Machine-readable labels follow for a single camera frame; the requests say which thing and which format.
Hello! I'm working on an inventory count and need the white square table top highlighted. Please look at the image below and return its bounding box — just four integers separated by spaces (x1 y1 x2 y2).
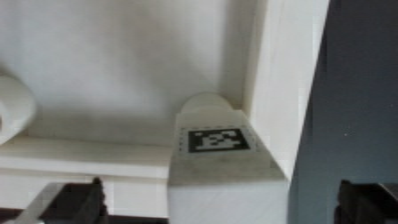
0 0 260 146

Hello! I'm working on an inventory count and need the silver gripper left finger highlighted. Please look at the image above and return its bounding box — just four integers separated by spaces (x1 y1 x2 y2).
17 178 109 224

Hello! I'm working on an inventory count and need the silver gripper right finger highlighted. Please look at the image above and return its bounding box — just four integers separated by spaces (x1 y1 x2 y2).
335 180 398 224

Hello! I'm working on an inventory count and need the white table leg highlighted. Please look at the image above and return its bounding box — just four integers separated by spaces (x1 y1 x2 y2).
168 93 290 224

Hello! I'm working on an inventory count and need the white U-shaped fence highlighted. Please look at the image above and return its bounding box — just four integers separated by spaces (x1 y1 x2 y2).
0 0 331 217

